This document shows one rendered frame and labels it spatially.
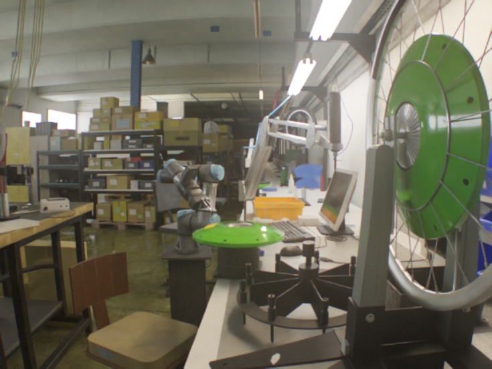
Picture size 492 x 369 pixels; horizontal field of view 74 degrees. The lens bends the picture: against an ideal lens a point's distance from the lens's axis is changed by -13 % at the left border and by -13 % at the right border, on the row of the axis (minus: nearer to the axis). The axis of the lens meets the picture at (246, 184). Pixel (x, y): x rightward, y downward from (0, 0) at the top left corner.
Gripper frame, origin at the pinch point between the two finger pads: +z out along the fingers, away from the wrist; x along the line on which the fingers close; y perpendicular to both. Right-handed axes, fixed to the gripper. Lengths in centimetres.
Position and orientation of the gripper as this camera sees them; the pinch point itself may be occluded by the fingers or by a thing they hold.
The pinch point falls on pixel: (212, 211)
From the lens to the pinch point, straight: 138.6
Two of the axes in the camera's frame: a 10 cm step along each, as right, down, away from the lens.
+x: -7.3, 1.0, -6.8
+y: -3.8, 7.7, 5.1
